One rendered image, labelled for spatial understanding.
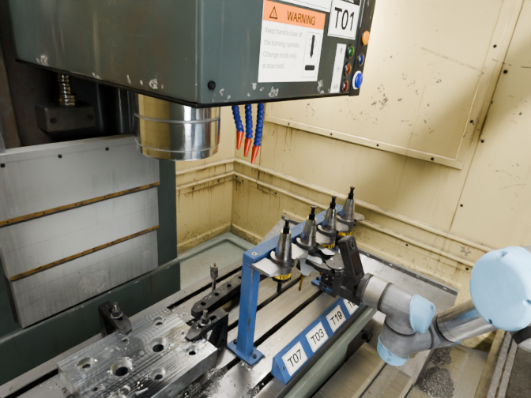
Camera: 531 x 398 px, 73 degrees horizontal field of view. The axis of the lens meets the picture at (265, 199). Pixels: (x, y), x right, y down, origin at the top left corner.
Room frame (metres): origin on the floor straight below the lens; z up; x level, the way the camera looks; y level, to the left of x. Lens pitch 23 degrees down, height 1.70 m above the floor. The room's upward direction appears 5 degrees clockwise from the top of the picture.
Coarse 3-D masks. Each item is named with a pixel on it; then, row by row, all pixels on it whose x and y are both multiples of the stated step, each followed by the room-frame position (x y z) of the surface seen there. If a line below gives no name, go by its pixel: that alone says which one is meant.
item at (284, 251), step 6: (282, 234) 0.76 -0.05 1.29; (288, 234) 0.76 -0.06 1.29; (282, 240) 0.76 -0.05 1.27; (288, 240) 0.76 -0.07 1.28; (282, 246) 0.75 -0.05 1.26; (288, 246) 0.75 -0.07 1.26; (276, 252) 0.76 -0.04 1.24; (282, 252) 0.75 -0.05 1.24; (288, 252) 0.75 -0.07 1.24; (282, 258) 0.75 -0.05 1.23; (288, 258) 0.75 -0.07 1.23
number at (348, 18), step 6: (348, 6) 0.72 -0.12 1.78; (342, 12) 0.70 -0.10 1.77; (348, 12) 0.72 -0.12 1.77; (354, 12) 0.74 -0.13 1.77; (342, 18) 0.71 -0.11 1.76; (348, 18) 0.72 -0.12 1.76; (354, 18) 0.74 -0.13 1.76; (342, 24) 0.71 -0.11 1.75; (348, 24) 0.73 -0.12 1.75; (354, 24) 0.74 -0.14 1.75; (342, 30) 0.71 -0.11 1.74; (348, 30) 0.73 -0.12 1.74
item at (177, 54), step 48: (48, 0) 0.71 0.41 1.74; (96, 0) 0.60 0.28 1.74; (144, 0) 0.52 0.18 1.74; (192, 0) 0.46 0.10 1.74; (240, 0) 0.51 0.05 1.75; (48, 48) 0.72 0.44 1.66; (96, 48) 0.61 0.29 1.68; (144, 48) 0.52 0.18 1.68; (192, 48) 0.46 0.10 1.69; (240, 48) 0.51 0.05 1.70; (336, 48) 0.70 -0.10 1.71; (192, 96) 0.46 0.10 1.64; (240, 96) 0.51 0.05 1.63; (288, 96) 0.60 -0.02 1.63; (336, 96) 0.74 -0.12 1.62
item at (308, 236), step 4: (308, 216) 0.86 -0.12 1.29; (308, 220) 0.85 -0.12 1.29; (312, 220) 0.84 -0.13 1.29; (316, 220) 0.85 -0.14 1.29; (308, 224) 0.84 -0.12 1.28; (312, 224) 0.84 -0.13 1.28; (316, 224) 0.85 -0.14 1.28; (304, 228) 0.85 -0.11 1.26; (308, 228) 0.84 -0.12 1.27; (312, 228) 0.84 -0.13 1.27; (304, 232) 0.84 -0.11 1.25; (308, 232) 0.84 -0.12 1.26; (312, 232) 0.84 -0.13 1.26; (304, 236) 0.84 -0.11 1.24; (308, 236) 0.84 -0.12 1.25; (312, 236) 0.84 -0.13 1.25; (300, 240) 0.85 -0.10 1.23; (304, 240) 0.84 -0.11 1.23; (308, 240) 0.83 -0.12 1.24; (312, 240) 0.84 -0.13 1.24; (308, 244) 0.83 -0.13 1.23
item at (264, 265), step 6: (264, 258) 0.76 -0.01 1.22; (252, 264) 0.73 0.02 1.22; (258, 264) 0.73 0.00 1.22; (264, 264) 0.74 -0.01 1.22; (270, 264) 0.74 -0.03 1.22; (276, 264) 0.74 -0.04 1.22; (258, 270) 0.71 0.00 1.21; (264, 270) 0.71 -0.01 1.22; (270, 270) 0.71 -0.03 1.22; (276, 270) 0.71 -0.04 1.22; (282, 270) 0.72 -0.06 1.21; (270, 276) 0.69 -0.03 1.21
